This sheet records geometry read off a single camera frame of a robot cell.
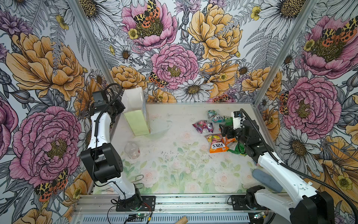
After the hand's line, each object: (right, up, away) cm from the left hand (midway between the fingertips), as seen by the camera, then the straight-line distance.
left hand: (124, 109), depth 86 cm
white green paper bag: (0, +2, +18) cm, 18 cm away
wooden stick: (+36, -54, -18) cm, 67 cm away
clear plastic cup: (+3, -26, +6) cm, 27 cm away
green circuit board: (+14, -54, -14) cm, 57 cm away
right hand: (+60, -11, -5) cm, 61 cm away
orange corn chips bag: (+66, -20, +8) cm, 70 cm away
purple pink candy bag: (+50, -11, +16) cm, 54 cm away
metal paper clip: (+9, -40, -2) cm, 41 cm away
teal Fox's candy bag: (+59, -5, +19) cm, 62 cm away
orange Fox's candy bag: (+58, -22, +6) cm, 62 cm away
